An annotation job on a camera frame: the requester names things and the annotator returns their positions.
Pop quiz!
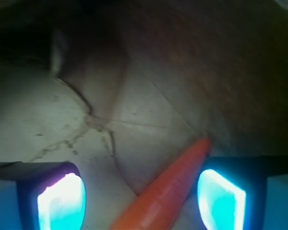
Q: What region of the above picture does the brown paper bag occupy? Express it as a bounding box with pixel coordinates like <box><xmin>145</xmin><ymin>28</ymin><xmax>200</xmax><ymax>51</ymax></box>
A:
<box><xmin>0</xmin><ymin>0</ymin><xmax>288</xmax><ymax>230</ymax></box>

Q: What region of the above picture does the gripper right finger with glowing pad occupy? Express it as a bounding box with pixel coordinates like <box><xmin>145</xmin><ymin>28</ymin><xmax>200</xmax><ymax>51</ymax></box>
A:
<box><xmin>197</xmin><ymin>156</ymin><xmax>288</xmax><ymax>230</ymax></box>

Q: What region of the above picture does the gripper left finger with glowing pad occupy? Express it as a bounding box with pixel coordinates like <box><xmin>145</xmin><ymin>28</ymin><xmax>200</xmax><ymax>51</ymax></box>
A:
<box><xmin>0</xmin><ymin>161</ymin><xmax>86</xmax><ymax>230</ymax></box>

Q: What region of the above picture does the orange toy carrot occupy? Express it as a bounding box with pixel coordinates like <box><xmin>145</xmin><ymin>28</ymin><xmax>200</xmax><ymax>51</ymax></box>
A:
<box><xmin>110</xmin><ymin>138</ymin><xmax>211</xmax><ymax>230</ymax></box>

